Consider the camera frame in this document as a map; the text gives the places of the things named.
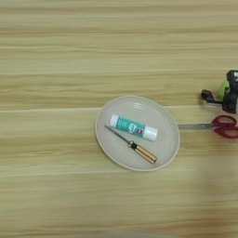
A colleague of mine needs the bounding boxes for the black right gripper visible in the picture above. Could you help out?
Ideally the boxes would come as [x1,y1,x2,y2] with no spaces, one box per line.
[200,87,238,114]

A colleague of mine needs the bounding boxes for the small green block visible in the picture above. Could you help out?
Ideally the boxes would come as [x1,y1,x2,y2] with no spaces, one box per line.
[216,80,231,101]

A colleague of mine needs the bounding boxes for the green white glue stick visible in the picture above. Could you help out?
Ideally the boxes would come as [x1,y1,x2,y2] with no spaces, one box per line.
[109,113,159,142]

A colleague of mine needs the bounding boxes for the black box with white label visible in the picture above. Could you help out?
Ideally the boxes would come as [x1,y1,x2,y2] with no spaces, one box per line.
[225,69,238,90]

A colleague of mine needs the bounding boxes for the round beige plate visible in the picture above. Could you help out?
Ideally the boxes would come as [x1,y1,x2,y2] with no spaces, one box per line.
[94,95,181,172]

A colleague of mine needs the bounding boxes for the red handled scissors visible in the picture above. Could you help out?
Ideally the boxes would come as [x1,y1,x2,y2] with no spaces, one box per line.
[178,114,238,139]

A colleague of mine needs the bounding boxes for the yellow handled screwdriver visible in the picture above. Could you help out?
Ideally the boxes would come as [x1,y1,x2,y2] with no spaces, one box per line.
[104,124,158,165]

